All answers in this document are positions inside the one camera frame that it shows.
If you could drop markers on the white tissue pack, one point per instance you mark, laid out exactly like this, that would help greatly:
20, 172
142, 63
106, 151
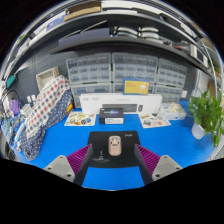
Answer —
174, 111

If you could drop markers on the grey small-drawer cabinet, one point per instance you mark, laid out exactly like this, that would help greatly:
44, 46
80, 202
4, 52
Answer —
88, 68
171, 78
135, 66

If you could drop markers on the white keyboard packaging box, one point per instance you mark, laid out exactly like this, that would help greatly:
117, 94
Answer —
90, 101

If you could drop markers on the black mouse pad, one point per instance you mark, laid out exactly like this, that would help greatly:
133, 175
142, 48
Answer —
128, 150

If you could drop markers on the white woven basket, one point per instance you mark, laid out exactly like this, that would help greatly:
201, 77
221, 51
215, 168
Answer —
46, 76

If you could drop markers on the green potted plant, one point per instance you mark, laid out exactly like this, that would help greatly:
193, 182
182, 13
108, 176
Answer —
208, 113

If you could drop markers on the illustrated sticker sheet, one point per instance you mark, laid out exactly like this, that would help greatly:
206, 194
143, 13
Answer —
154, 120
80, 119

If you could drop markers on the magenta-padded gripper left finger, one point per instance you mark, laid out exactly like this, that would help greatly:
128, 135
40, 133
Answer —
61, 166

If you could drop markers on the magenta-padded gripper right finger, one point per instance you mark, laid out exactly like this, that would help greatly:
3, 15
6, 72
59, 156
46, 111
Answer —
165, 166

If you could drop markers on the red blue checkered cloth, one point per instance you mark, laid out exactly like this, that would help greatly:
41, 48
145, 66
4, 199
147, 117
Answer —
46, 103

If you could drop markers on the purple object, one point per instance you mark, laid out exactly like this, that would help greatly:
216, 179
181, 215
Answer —
14, 107

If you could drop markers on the teal wall-hung object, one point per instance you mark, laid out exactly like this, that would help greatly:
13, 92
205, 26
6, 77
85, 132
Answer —
11, 81

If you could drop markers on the yellow red tool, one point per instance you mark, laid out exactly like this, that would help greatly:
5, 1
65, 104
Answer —
69, 108

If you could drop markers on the yellow and blue box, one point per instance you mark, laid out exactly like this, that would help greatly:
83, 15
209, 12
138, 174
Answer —
136, 87

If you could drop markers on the pink transparent computer mouse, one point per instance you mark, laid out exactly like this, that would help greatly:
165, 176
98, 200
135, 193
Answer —
114, 146

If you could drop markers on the small dark labelled box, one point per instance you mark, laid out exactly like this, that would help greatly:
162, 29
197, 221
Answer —
111, 116

